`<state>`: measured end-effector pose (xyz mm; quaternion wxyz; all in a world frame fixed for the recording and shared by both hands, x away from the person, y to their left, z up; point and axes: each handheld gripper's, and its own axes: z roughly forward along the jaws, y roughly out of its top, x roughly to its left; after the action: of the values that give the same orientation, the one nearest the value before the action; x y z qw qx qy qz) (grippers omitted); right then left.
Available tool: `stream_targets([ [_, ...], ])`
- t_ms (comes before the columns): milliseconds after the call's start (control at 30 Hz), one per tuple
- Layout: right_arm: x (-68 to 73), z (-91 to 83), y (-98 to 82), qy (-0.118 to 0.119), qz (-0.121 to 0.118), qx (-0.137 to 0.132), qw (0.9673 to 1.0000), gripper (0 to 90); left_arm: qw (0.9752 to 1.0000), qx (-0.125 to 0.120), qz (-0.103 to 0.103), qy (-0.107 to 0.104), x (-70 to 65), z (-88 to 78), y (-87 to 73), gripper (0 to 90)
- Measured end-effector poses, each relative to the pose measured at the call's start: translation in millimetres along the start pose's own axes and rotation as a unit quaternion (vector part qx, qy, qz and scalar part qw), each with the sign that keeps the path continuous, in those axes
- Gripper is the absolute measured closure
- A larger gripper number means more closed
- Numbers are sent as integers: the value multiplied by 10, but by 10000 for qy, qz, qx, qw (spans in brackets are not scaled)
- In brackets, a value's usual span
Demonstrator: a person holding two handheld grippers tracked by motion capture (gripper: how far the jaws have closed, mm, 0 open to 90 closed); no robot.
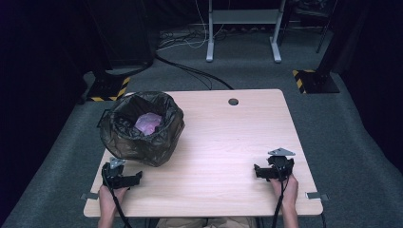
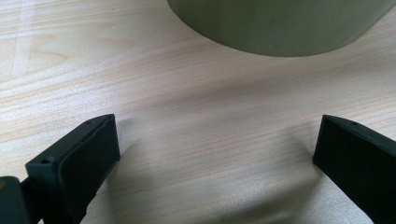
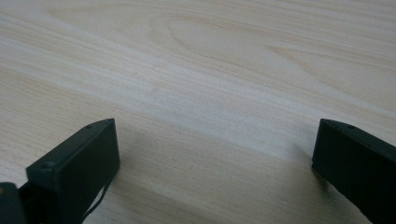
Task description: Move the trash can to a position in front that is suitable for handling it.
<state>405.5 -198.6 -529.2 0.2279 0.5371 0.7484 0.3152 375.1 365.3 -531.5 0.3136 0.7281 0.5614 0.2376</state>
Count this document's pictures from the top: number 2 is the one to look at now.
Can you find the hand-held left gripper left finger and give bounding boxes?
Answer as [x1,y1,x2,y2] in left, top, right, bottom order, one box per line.
[24,113,121,224]

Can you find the green round container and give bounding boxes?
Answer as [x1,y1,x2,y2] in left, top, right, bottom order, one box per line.
[165,0,396,58]

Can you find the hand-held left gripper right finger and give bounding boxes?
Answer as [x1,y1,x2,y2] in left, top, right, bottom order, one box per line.
[312,114,396,224]

